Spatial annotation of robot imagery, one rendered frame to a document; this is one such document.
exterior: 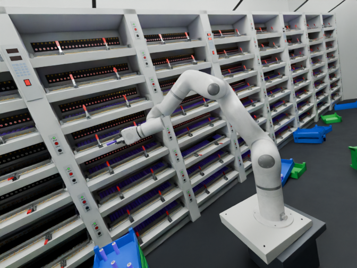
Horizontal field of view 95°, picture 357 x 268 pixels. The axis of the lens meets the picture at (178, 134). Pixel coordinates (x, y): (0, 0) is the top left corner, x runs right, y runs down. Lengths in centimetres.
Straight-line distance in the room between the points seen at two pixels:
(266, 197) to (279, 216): 12
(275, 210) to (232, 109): 55
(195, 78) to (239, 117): 28
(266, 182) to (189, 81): 62
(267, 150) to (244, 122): 16
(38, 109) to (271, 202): 131
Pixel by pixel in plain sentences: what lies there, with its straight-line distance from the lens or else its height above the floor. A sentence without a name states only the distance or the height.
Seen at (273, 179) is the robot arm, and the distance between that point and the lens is 92.
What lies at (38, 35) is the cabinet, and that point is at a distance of 150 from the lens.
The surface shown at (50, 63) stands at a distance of 123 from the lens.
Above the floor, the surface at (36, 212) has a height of 70.
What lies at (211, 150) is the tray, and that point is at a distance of 159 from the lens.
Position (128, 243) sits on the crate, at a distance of 110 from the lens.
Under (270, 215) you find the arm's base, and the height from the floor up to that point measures 37.
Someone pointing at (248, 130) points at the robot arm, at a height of 82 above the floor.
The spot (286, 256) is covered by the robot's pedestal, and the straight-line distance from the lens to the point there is 100.
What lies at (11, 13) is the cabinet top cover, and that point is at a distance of 133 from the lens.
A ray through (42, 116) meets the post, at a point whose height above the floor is 118.
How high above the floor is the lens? 105
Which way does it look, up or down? 11 degrees down
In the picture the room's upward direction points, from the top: 17 degrees counter-clockwise
